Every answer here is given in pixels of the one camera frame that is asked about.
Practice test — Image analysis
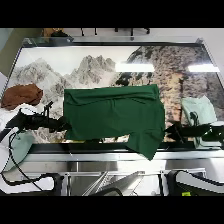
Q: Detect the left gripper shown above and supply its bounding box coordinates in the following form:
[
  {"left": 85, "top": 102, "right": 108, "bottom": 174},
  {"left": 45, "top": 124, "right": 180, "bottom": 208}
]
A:
[{"left": 49, "top": 116, "right": 70, "bottom": 133}]

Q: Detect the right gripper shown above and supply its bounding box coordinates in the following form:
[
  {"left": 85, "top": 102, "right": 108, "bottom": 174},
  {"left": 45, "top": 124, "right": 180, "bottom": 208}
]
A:
[{"left": 166, "top": 121, "right": 184, "bottom": 137}]

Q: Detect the dark green T-shirt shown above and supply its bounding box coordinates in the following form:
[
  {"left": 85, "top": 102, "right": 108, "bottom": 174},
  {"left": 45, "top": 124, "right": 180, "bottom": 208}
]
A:
[{"left": 62, "top": 83, "right": 167, "bottom": 162}]

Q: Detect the pale green garment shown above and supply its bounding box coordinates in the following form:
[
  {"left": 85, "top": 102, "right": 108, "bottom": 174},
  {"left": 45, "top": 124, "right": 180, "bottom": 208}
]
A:
[{"left": 181, "top": 95, "right": 218, "bottom": 150}]

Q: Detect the brown garment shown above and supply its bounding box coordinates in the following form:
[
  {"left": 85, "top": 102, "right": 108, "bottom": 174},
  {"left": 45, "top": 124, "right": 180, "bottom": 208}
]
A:
[{"left": 0, "top": 83, "right": 45, "bottom": 111}]

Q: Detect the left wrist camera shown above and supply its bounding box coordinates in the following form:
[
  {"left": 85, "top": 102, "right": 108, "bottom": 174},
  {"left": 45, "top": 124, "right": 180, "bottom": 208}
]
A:
[{"left": 42, "top": 100, "right": 55, "bottom": 118}]

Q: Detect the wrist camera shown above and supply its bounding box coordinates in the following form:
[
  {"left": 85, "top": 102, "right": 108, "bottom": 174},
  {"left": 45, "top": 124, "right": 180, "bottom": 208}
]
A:
[
  {"left": 188, "top": 111, "right": 200, "bottom": 127},
  {"left": 42, "top": 100, "right": 55, "bottom": 118}
]

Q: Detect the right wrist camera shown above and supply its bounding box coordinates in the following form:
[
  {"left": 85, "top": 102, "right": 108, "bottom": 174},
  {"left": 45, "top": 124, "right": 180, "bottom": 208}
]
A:
[{"left": 188, "top": 111, "right": 200, "bottom": 127}]

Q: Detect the silver frame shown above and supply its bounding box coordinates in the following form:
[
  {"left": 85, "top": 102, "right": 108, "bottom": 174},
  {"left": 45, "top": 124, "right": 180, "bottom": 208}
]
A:
[{"left": 0, "top": 35, "right": 224, "bottom": 197}]

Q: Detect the black cable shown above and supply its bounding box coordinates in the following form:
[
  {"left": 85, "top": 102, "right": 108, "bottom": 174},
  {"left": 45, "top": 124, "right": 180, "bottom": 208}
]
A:
[{"left": 1, "top": 132, "right": 46, "bottom": 192}]

